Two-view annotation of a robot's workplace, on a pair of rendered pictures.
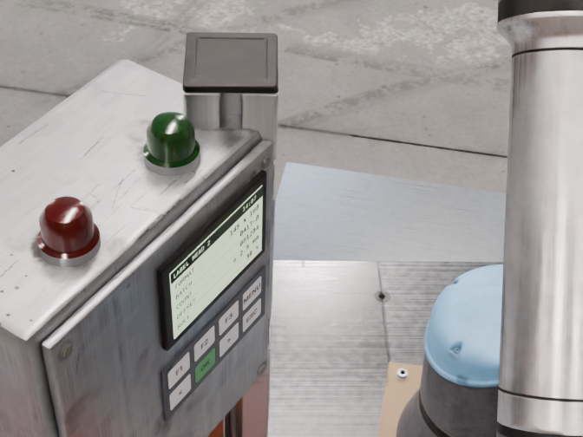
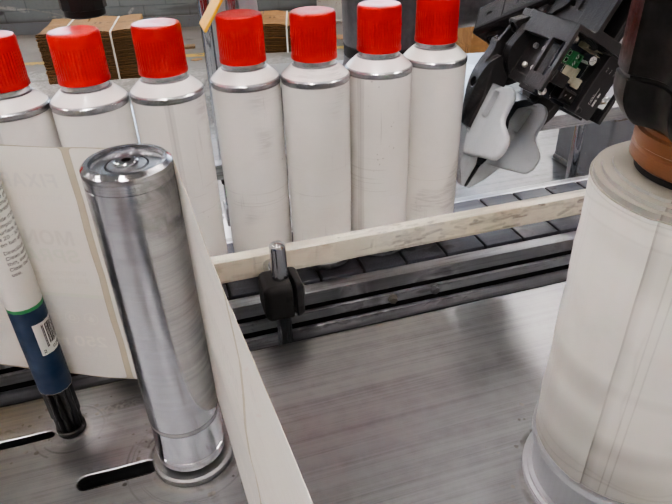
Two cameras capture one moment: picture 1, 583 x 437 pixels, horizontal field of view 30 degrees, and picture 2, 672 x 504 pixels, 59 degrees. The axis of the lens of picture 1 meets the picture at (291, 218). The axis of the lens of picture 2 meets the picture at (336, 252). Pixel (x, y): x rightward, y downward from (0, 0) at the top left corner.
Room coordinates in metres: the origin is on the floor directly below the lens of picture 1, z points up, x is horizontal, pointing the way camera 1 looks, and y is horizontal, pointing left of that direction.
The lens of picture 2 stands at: (-0.16, 0.08, 1.17)
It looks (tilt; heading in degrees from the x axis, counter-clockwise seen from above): 32 degrees down; 347
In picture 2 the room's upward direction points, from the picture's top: 2 degrees counter-clockwise
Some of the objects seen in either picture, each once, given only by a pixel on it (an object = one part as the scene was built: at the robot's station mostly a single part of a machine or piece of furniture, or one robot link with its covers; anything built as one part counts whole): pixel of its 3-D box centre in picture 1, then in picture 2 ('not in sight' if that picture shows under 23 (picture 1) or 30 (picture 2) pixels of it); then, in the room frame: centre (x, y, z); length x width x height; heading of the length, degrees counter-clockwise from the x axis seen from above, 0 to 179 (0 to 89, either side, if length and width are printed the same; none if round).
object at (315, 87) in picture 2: not in sight; (318, 146); (0.28, -0.01, 0.98); 0.05 x 0.05 x 0.20
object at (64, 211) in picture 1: (67, 225); not in sight; (0.32, 0.09, 1.49); 0.03 x 0.03 x 0.02
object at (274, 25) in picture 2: not in sight; (268, 30); (4.77, -0.59, 0.11); 0.65 x 0.54 x 0.22; 79
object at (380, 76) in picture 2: not in sight; (377, 135); (0.28, -0.07, 0.98); 0.05 x 0.05 x 0.20
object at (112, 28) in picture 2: not in sight; (97, 47); (4.45, 0.66, 0.16); 0.65 x 0.54 x 0.32; 86
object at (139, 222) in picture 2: not in sight; (165, 331); (0.09, 0.11, 0.97); 0.05 x 0.05 x 0.19
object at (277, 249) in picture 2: not in sight; (284, 309); (0.20, 0.03, 0.89); 0.03 x 0.03 x 0.12; 3
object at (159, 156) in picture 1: (171, 138); not in sight; (0.38, 0.06, 1.49); 0.03 x 0.03 x 0.02
